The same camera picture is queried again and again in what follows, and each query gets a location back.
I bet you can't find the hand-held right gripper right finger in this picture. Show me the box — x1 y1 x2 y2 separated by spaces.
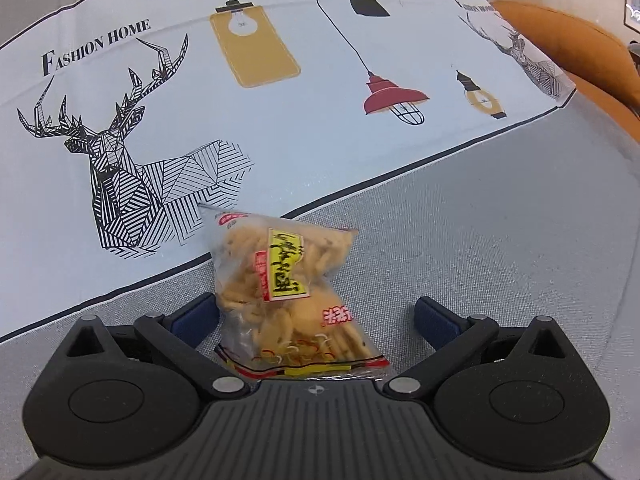
383 296 575 402

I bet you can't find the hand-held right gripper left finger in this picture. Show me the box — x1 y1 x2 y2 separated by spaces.
62 293 250 402

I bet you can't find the clear bag of yellow crisps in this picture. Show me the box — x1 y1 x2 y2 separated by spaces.
198 202 391 381

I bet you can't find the printed cloth with deer and lamps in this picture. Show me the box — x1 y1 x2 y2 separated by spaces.
0 0 578 343

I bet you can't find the orange sofa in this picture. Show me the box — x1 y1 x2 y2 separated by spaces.
492 0 640 136

